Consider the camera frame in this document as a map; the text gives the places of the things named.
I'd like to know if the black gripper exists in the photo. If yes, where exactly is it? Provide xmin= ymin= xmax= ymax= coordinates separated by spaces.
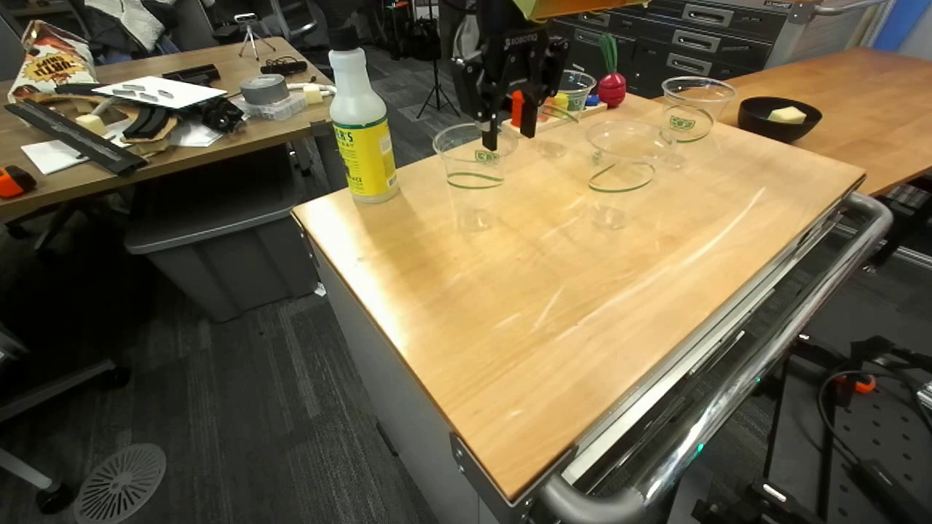
xmin=451 ymin=0 xmax=571 ymax=152

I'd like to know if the clear plastic cup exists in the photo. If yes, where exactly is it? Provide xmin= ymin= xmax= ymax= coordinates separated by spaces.
xmin=433 ymin=122 xmax=520 ymax=233
xmin=557 ymin=70 xmax=597 ymax=114
xmin=585 ymin=118 xmax=676 ymax=231
xmin=534 ymin=102 xmax=583 ymax=159
xmin=660 ymin=76 xmax=738 ymax=172

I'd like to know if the wooden tray with coloured blocks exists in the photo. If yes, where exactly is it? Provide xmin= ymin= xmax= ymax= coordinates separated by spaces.
xmin=505 ymin=89 xmax=609 ymax=137

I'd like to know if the black tripod stand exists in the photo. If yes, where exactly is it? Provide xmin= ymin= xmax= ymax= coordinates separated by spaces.
xmin=416 ymin=0 xmax=461 ymax=122

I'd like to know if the red toy radish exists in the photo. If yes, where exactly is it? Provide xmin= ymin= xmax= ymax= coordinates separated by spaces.
xmin=596 ymin=33 xmax=628 ymax=109

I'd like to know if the yellow board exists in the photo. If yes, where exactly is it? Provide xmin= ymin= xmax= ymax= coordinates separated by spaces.
xmin=512 ymin=0 xmax=650 ymax=20

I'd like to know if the white bottle with yellow label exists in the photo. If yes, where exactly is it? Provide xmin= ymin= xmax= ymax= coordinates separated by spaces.
xmin=327 ymin=28 xmax=400 ymax=205

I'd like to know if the dark drawer cabinet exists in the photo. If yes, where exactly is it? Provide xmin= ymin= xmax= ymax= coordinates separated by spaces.
xmin=550 ymin=0 xmax=820 ymax=99

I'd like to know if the rolling cabinet with wooden top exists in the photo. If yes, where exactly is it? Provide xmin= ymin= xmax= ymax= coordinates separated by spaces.
xmin=291 ymin=93 xmax=895 ymax=524

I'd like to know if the clear plastic box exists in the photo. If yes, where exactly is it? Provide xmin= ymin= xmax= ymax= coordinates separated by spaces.
xmin=246 ymin=92 xmax=308 ymax=122

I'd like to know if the black bowl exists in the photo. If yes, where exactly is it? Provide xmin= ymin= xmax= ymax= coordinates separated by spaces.
xmin=738 ymin=95 xmax=824 ymax=145

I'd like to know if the small tripod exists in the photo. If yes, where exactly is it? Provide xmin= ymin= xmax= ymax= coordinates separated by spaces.
xmin=233 ymin=12 xmax=278 ymax=62

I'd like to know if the grey plastic bin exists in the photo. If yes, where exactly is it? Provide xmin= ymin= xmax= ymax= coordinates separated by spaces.
xmin=123 ymin=144 xmax=322 ymax=323

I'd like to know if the brown office desk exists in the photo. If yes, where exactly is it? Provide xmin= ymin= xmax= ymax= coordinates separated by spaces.
xmin=0 ymin=36 xmax=337 ymax=225

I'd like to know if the white sheet of paper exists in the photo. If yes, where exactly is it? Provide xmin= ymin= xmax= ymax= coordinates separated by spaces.
xmin=92 ymin=75 xmax=229 ymax=111

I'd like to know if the wooden table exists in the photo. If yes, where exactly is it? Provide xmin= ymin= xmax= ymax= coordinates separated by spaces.
xmin=717 ymin=47 xmax=932 ymax=198

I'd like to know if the snack bag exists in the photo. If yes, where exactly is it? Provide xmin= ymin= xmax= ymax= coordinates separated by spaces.
xmin=7 ymin=20 xmax=100 ymax=104

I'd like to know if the orange and black tool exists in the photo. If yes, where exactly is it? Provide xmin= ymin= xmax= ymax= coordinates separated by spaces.
xmin=0 ymin=165 xmax=38 ymax=199

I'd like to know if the round grey floor grille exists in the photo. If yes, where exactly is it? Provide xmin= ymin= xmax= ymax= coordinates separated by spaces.
xmin=73 ymin=443 xmax=167 ymax=524

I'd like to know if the office chair base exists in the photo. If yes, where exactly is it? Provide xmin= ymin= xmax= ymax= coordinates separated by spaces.
xmin=0 ymin=320 xmax=133 ymax=515

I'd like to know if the grey duct tape roll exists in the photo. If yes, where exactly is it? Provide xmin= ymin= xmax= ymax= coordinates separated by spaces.
xmin=240 ymin=73 xmax=291 ymax=107

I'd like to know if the long black rail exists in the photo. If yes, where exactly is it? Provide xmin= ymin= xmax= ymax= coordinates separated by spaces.
xmin=4 ymin=100 xmax=149 ymax=176

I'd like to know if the black cable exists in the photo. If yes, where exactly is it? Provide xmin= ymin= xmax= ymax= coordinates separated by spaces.
xmin=815 ymin=368 xmax=932 ymax=467

